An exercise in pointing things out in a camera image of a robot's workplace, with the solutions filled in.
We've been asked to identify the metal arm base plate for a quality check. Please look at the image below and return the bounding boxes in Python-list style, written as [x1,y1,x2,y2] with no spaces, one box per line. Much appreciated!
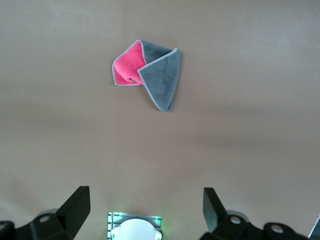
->
[106,211,163,240]

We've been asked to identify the pink and grey microfibre towel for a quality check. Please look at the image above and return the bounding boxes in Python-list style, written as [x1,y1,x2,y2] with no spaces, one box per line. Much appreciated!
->
[111,39,182,113]

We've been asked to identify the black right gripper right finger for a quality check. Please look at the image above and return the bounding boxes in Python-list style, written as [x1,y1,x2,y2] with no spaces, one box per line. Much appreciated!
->
[199,187,310,240]

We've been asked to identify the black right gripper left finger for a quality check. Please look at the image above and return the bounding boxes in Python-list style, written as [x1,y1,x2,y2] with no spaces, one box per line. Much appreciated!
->
[0,185,91,240]

